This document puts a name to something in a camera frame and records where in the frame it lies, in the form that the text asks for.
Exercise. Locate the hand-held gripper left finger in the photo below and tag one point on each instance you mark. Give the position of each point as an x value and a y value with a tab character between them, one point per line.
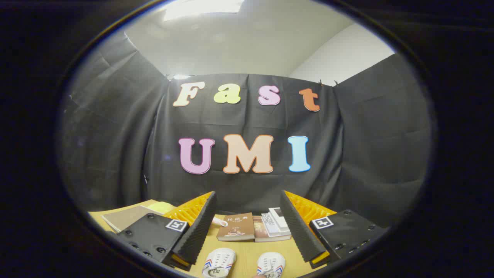
198	231

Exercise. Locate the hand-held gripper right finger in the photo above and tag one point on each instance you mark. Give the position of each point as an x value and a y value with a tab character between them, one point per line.
297	231

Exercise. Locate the white sneaker shoe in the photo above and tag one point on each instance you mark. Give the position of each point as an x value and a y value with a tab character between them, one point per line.
220	262
271	264

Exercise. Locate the beige fabric storage box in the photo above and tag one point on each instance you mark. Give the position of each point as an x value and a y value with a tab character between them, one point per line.
127	218

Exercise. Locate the pink green plush toy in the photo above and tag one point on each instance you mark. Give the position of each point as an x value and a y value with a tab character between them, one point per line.
219	221

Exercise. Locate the white patterned book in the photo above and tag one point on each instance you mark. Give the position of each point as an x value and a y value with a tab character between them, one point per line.
270	226

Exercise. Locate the brown cover book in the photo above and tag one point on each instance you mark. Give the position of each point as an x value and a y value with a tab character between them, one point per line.
236	227

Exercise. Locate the dark brown book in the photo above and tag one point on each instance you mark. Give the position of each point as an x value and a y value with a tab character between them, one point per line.
259	231

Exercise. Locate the yellow plush toy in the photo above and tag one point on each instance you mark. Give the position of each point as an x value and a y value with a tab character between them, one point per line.
160	207

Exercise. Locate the black backdrop cloth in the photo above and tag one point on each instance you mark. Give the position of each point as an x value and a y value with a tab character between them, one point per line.
247	123

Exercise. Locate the ceiling light panel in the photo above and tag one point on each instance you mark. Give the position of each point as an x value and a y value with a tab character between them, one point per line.
200	7

